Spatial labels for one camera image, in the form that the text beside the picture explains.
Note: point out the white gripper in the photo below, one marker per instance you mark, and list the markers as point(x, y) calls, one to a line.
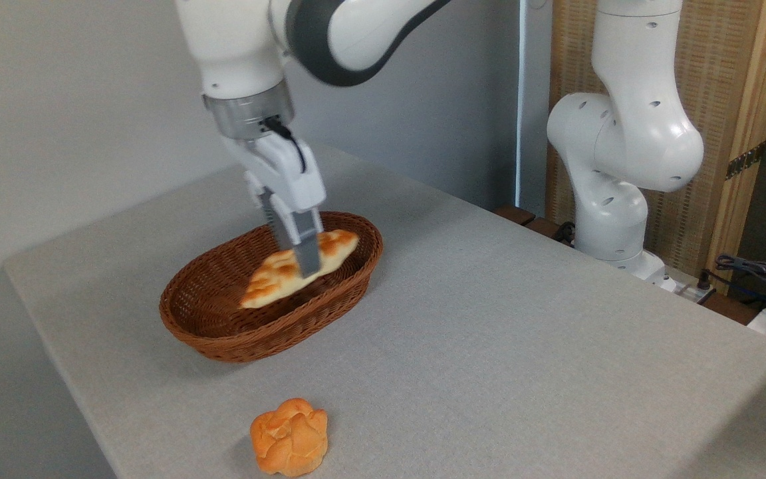
point(286, 176)

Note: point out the long braided bread loaf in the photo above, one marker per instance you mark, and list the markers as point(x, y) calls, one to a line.
point(270, 279)

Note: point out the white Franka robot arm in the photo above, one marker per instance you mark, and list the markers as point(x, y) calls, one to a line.
point(237, 46)

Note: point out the round orange bread roll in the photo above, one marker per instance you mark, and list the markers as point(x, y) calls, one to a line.
point(290, 439)

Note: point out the brown wicker oval basket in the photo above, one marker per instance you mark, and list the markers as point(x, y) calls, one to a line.
point(256, 346)

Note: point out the wooden woven folding screen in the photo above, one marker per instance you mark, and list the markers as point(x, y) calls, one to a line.
point(709, 66)

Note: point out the metal screen hinge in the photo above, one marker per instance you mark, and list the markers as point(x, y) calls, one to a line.
point(745, 161)

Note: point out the white vertical wall trim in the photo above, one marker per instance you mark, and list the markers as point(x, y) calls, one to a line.
point(522, 100)

